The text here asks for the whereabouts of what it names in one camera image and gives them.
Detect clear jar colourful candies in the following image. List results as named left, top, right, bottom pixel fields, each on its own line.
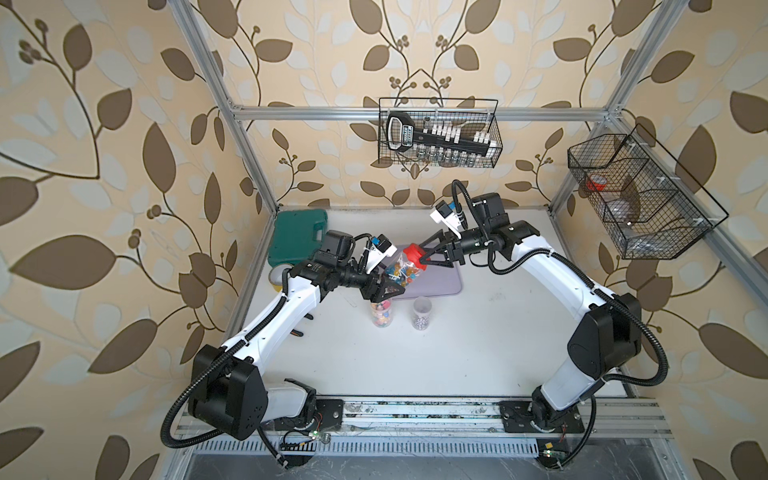
left=370, top=300, right=392, bottom=328

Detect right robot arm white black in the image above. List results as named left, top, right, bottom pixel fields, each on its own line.
left=421, top=221, right=669, bottom=432

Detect black wire basket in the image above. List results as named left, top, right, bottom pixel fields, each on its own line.
left=378, top=97, right=503, bottom=168
left=567, top=124, right=729, bottom=260

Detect green plastic tool case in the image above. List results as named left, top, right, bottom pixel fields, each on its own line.
left=267, top=209, right=328, bottom=267

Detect black wire basket right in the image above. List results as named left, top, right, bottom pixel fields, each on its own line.
left=567, top=124, right=729, bottom=260

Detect red jar lid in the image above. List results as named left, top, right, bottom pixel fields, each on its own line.
left=403, top=243, right=427, bottom=270

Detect clear candy jar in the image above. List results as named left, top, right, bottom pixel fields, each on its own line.
left=386, top=252, right=422, bottom=288

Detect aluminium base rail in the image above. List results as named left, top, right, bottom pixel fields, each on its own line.
left=175, top=395, right=673, bottom=439

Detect red item in basket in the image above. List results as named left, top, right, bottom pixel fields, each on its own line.
left=585, top=174, right=608, bottom=192

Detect orange black pliers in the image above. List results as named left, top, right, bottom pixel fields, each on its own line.
left=282, top=311, right=314, bottom=337

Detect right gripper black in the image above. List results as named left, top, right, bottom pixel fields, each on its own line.
left=418, top=227, right=490, bottom=270

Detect black wire basket centre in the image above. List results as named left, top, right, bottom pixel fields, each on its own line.
left=378, top=97, right=503, bottom=168

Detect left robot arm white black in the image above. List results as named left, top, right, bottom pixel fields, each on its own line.
left=160, top=244, right=405, bottom=449

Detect clear jar dark beads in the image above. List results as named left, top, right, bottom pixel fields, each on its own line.
left=411, top=297, right=433, bottom=331

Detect lilac plastic tray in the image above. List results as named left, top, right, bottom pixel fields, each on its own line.
left=388, top=246, right=463, bottom=300

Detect black socket set rail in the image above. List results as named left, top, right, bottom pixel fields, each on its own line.
left=383, top=111, right=502, bottom=158

